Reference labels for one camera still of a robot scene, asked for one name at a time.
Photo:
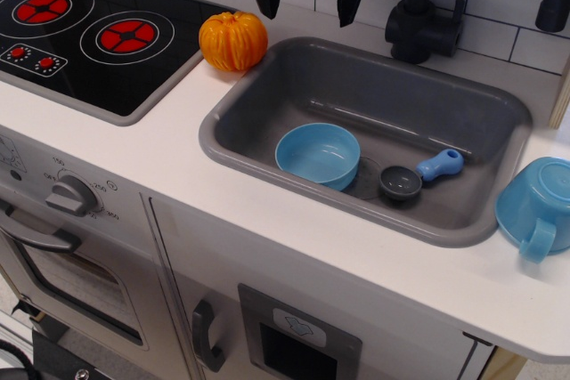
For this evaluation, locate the grey spoon with blue handle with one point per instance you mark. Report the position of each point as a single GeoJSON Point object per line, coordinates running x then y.
{"type": "Point", "coordinates": [401, 183]}

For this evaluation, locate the grey plastic sink basin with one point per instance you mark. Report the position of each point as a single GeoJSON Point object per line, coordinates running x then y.
{"type": "Point", "coordinates": [399, 113]}

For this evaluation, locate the light blue plastic bowl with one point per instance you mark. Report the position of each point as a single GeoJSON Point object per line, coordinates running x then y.
{"type": "Point", "coordinates": [321, 153]}

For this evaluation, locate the orange plastic pumpkin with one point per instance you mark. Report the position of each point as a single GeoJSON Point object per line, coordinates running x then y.
{"type": "Point", "coordinates": [233, 41]}

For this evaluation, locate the dark grey toy faucet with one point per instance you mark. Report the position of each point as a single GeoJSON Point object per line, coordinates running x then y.
{"type": "Point", "coordinates": [416, 30]}

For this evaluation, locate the black toy stovetop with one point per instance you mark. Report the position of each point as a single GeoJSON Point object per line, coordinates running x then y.
{"type": "Point", "coordinates": [111, 59]}

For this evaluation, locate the grey oven knob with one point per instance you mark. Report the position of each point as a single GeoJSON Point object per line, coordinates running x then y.
{"type": "Point", "coordinates": [71, 196]}

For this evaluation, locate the light blue plastic cup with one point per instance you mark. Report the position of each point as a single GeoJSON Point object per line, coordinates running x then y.
{"type": "Point", "coordinates": [533, 210]}

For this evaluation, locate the grey oven door handle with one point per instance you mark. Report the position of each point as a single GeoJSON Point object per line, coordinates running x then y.
{"type": "Point", "coordinates": [60, 241]}

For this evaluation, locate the grey cabinet door handle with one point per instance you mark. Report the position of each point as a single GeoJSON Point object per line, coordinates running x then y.
{"type": "Point", "coordinates": [209, 356]}

